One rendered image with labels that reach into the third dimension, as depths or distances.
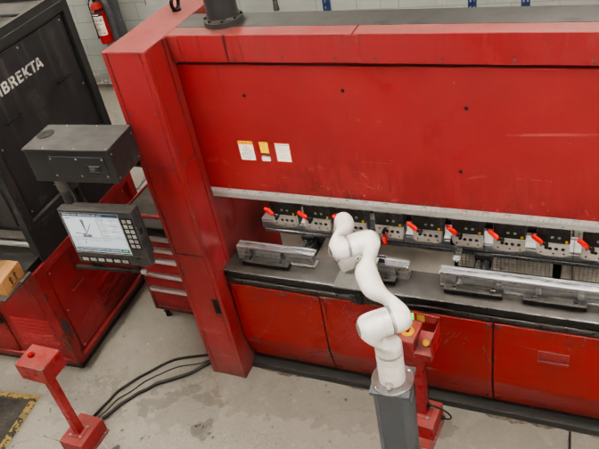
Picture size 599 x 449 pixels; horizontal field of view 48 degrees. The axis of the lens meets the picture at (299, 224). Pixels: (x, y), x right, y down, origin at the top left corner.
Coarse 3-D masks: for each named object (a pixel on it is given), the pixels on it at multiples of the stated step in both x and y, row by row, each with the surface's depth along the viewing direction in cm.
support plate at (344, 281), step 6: (378, 258) 370; (354, 270) 365; (342, 276) 363; (348, 276) 362; (354, 276) 361; (336, 282) 359; (342, 282) 359; (348, 282) 358; (354, 282) 357; (342, 288) 356; (348, 288) 355; (354, 288) 354
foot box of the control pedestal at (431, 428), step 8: (432, 400) 396; (432, 416) 387; (440, 416) 394; (424, 424) 384; (432, 424) 383; (440, 424) 395; (424, 432) 386; (432, 432) 382; (424, 440) 388; (432, 440) 387; (432, 448) 383
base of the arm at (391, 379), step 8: (376, 360) 293; (400, 360) 288; (376, 368) 307; (384, 368) 290; (392, 368) 289; (400, 368) 291; (408, 368) 304; (376, 376) 304; (384, 376) 293; (392, 376) 292; (400, 376) 293; (408, 376) 301; (376, 384) 300; (384, 384) 297; (392, 384) 295; (400, 384) 296; (408, 384) 297; (384, 392) 296; (392, 392) 295; (400, 392) 294
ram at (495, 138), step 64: (192, 64) 334; (256, 64) 321; (320, 64) 309; (384, 64) 298; (448, 64) 287; (256, 128) 343; (320, 128) 328; (384, 128) 315; (448, 128) 303; (512, 128) 291; (576, 128) 281; (320, 192) 353; (384, 192) 338; (448, 192) 324; (512, 192) 311; (576, 192) 299
